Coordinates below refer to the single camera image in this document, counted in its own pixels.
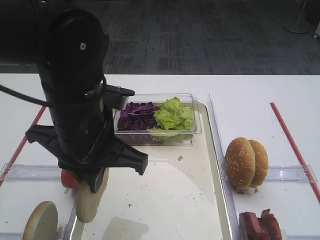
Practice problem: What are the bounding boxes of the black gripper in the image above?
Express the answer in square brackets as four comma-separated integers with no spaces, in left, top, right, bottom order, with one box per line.
[25,119,148,193]

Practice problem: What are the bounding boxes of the pale bottom bun half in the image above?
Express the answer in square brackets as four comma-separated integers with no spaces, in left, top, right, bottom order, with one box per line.
[75,168,109,224]

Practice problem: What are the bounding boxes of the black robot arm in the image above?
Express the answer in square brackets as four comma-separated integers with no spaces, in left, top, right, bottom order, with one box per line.
[0,0,148,193]

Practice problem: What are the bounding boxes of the front tomato slice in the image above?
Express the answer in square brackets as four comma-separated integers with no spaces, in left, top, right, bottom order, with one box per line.
[60,169,80,189]

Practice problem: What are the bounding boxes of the green lettuce leaves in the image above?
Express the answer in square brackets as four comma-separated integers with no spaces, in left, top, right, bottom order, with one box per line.
[148,97,195,143]

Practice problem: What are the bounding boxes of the left meat patty slice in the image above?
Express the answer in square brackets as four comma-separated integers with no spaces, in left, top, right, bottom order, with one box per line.
[239,211,263,240]

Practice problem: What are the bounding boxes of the left long clear divider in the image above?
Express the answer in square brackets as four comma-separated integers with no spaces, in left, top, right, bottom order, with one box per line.
[61,202,77,240]

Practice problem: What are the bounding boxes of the long clear divider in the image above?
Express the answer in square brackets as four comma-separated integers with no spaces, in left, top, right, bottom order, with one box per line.
[61,202,77,240]
[207,94,243,240]

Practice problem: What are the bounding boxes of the left bottom bun half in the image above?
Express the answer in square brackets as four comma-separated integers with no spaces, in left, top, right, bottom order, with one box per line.
[22,201,58,240]

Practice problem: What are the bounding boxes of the shredded purple cabbage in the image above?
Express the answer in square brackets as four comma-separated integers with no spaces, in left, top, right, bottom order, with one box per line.
[115,102,160,145]

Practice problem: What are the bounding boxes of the clear plastic container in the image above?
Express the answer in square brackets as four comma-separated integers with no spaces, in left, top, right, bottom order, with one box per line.
[113,93,202,146]

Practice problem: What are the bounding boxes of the metal baking tray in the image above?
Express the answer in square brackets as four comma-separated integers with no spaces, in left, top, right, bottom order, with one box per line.
[71,104,232,240]

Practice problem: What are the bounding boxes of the left red tape strip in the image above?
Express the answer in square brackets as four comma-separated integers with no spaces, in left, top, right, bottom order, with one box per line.
[0,106,46,186]

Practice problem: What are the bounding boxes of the red tape strip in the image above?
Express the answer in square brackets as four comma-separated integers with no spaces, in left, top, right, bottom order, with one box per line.
[0,106,46,186]
[269,102,320,202]

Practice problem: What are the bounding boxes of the front sesame top bun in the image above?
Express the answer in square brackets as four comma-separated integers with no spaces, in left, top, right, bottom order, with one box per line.
[225,137,256,189]

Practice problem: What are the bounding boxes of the sesame bun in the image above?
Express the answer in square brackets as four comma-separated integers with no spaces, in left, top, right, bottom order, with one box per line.
[248,139,269,188]
[225,137,256,189]

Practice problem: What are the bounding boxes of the right long clear divider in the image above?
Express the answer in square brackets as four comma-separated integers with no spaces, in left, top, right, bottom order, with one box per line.
[207,94,243,240]

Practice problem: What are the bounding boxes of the rear sesame top bun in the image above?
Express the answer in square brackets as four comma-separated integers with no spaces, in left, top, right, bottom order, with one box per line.
[248,139,269,188]

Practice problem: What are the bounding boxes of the right red tape strip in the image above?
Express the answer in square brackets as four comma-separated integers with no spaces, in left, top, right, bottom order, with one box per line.
[269,102,320,202]

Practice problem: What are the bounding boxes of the upper left clear rail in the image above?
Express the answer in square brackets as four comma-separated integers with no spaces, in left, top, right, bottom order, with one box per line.
[0,163,61,181]

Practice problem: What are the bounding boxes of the clear rail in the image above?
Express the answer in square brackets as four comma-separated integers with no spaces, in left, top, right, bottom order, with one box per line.
[264,165,318,184]
[0,232,23,240]
[0,163,61,181]
[281,229,320,240]

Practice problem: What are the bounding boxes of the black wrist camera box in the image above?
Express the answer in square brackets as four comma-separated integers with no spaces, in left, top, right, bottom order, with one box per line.
[103,84,135,111]

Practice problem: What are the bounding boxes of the lower left clear rail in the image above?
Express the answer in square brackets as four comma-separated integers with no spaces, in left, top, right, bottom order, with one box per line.
[0,232,23,240]

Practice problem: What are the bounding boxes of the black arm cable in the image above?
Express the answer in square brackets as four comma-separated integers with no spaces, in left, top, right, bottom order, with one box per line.
[0,74,113,165]

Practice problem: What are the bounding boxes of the lower right clear rail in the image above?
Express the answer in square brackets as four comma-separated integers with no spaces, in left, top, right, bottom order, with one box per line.
[281,229,320,240]

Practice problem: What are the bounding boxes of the upper right clear rail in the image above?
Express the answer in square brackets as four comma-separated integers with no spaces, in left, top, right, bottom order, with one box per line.
[264,165,318,184]

